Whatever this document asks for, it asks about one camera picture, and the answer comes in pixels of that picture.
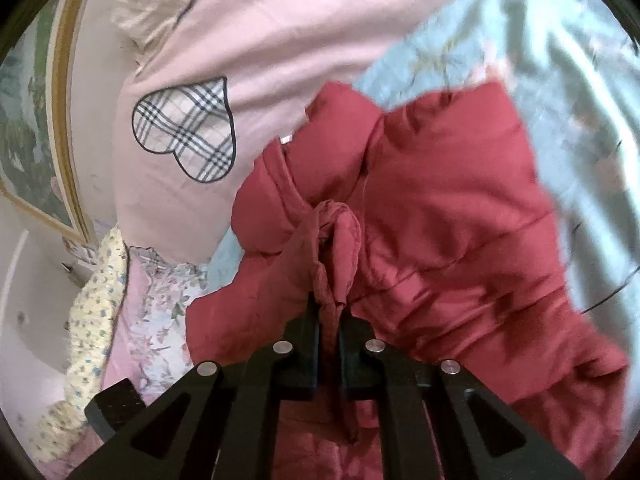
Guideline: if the pink duvet with plaid hearts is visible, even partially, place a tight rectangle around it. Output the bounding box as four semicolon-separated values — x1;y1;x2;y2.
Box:
112;0;503;267

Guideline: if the yellow floral cloth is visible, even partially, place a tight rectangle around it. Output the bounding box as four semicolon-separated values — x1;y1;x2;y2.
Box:
30;227;132;464

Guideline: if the gold framed wall picture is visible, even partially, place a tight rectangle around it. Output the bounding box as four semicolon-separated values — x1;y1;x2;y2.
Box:
0;0;97;245

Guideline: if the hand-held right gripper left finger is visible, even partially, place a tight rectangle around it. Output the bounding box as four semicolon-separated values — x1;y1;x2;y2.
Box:
65;292;321;480

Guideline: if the red quilted puffer jacket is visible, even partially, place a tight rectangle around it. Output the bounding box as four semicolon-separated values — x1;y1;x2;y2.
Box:
185;80;631;480

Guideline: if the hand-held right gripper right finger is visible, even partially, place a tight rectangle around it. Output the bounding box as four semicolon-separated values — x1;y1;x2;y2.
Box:
337;305;587;480

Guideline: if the light blue floral bed sheet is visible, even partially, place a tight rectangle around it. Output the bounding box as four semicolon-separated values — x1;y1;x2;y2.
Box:
205;0;640;322

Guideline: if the beige pillow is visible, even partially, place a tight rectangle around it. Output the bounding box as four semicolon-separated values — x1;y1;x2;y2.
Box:
110;0;222;57

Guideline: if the white pink floral fabric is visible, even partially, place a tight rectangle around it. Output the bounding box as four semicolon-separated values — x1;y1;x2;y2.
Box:
99;245;212;413

